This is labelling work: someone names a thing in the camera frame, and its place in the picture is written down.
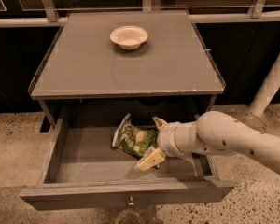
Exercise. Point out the white paper bowl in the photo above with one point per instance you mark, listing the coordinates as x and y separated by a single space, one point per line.
129 37

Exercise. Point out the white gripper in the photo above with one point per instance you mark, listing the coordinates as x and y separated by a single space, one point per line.
165 138

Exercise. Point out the metal drawer knob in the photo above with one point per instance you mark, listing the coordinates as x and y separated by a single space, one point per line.
131 202

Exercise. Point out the green jalapeno chip bag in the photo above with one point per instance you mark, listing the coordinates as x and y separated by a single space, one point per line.
133 140

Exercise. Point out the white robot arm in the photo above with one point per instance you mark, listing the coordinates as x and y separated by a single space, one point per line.
213 133

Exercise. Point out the grey cabinet with counter top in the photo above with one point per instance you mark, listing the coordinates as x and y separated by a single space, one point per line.
84 63

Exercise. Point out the metal railing frame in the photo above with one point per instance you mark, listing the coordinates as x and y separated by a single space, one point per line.
32 13

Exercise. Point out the open grey top drawer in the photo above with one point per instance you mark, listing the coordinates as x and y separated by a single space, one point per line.
83 171

